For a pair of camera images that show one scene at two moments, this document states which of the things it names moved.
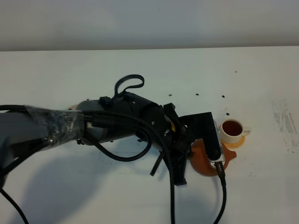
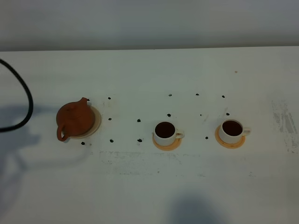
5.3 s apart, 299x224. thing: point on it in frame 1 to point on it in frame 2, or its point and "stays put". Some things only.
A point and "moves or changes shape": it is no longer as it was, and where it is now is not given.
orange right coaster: [234, 145] stays put
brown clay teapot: [200, 160] moves or changes shape
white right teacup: [231, 131] stays put
